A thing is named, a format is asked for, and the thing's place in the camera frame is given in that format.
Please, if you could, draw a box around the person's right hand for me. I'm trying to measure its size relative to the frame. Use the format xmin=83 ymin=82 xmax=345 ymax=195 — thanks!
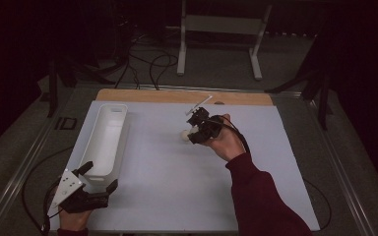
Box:
xmin=206 ymin=113 xmax=247 ymax=162

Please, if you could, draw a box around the right hand-held gripper cable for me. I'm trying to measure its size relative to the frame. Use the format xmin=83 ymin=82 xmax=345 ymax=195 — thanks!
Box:
xmin=215 ymin=114 xmax=333 ymax=233

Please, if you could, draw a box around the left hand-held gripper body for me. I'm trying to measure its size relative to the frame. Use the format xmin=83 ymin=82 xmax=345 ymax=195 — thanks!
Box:
xmin=46 ymin=168 xmax=110 ymax=216

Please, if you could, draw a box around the person's left hand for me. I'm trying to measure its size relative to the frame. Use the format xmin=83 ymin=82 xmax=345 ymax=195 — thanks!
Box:
xmin=58 ymin=208 xmax=94 ymax=232

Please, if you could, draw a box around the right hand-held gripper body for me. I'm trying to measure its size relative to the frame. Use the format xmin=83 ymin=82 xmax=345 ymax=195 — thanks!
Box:
xmin=185 ymin=94 xmax=225 ymax=144

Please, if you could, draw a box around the white table mat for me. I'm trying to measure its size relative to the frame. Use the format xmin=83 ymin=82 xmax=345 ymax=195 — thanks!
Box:
xmin=45 ymin=99 xmax=321 ymax=234

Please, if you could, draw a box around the black rectangular floor bracket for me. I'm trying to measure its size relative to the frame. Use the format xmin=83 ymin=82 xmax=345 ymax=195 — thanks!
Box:
xmin=54 ymin=116 xmax=79 ymax=132

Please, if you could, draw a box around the black floor stand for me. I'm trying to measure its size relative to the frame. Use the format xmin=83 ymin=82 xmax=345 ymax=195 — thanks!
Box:
xmin=264 ymin=32 xmax=335 ymax=131
xmin=44 ymin=55 xmax=116 ymax=119

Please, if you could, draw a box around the left hand-held gripper cable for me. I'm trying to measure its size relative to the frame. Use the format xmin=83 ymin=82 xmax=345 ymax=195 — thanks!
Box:
xmin=21 ymin=146 xmax=75 ymax=236

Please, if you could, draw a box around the hand-held gripper cable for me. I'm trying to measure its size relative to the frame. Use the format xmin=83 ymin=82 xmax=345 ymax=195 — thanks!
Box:
xmin=21 ymin=146 xmax=75 ymax=236
xmin=215 ymin=114 xmax=333 ymax=233

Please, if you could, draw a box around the black floor cable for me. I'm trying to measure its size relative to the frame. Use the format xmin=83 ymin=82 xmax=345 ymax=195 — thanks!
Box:
xmin=149 ymin=53 xmax=179 ymax=91
xmin=113 ymin=32 xmax=142 ymax=90

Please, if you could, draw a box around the white plastic bin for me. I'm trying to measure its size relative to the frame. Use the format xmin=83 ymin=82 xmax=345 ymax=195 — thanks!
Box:
xmin=79 ymin=103 xmax=130 ymax=183

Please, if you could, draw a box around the white metal stand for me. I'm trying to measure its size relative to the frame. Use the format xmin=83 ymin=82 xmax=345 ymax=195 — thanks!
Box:
xmin=165 ymin=0 xmax=274 ymax=82

